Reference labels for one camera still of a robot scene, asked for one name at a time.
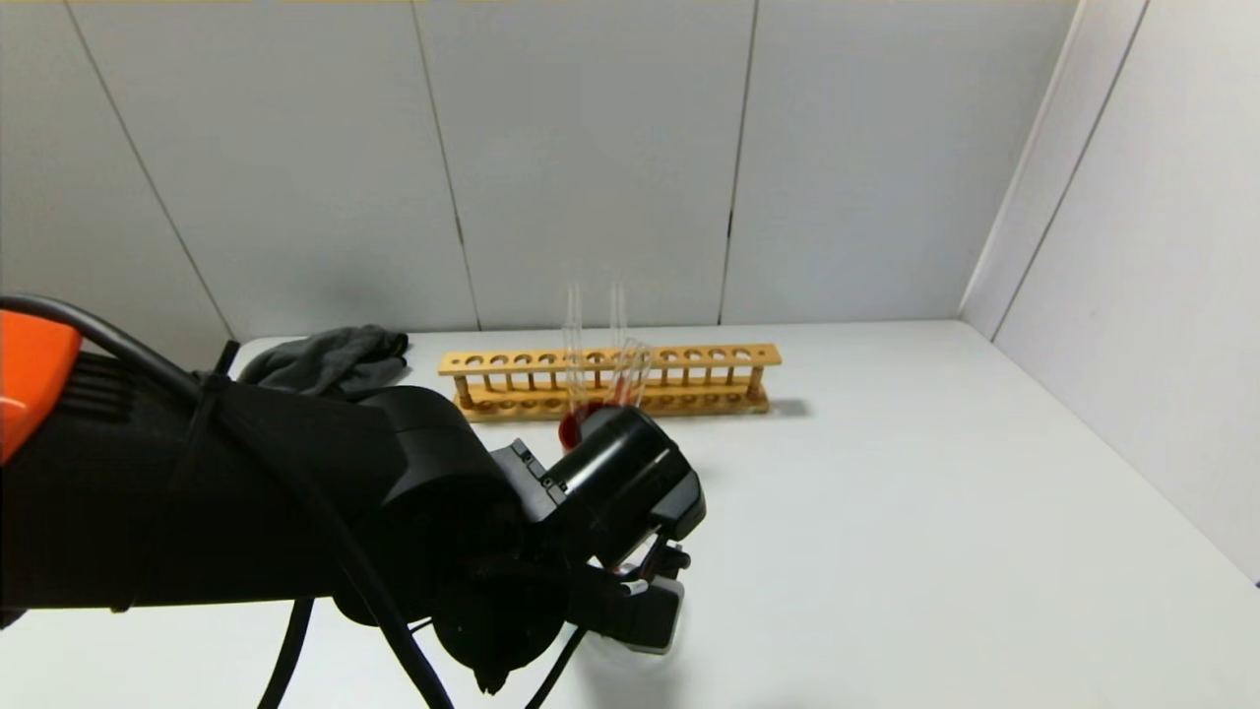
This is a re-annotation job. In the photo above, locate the test tube with orange-red pigment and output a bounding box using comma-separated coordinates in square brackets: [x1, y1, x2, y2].
[564, 338, 593, 415]

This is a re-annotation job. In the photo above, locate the test tube with red pigment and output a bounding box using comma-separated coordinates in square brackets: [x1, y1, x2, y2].
[609, 283, 629, 390]

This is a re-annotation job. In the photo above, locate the wooden test tube rack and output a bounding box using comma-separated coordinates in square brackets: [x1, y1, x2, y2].
[438, 344, 784, 424]

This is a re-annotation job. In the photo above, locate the test tube with yellow pigment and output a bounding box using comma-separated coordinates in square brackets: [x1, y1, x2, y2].
[565, 284, 584, 395]

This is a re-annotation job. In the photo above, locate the red plastic cup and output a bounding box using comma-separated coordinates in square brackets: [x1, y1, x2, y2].
[558, 400, 636, 454]

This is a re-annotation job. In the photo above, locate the grey cloth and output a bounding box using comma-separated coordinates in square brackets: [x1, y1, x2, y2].
[236, 326, 410, 401]

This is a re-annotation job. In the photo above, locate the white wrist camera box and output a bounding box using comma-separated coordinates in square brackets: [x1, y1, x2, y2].
[602, 575, 686, 657]

